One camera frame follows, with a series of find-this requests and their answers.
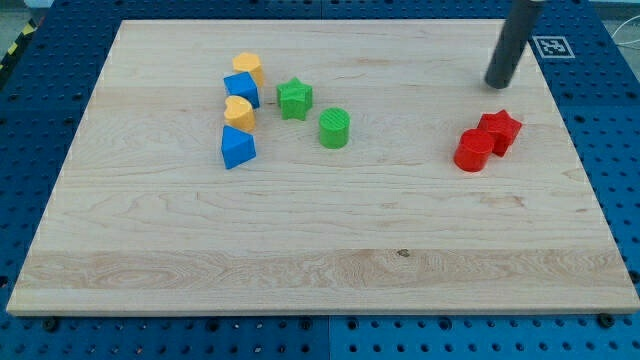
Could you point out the red star block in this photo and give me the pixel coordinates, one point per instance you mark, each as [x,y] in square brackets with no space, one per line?
[502,127]

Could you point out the yellow heart block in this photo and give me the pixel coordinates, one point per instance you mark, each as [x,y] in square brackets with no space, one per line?
[239,113]

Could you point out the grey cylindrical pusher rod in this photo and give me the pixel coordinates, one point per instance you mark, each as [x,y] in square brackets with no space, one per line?
[516,30]

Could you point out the wooden board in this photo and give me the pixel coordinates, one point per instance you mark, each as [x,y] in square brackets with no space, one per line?
[145,220]

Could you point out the fiducial marker tag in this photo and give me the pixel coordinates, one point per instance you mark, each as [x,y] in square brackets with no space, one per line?
[553,47]

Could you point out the green cylinder block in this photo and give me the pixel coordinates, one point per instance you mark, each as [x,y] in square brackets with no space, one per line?
[334,126]

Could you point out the blue triangle block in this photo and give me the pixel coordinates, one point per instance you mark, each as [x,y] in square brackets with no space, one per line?
[237,146]

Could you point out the green star block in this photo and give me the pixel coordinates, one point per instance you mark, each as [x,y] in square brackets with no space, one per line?
[294,98]

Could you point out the red cylinder block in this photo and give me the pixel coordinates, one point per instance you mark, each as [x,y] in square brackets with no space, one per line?
[474,149]

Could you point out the blue cube block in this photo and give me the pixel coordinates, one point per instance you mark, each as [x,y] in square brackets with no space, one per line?
[243,85]

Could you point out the yellow pentagon block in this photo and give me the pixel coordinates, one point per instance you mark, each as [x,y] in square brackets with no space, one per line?
[251,63]

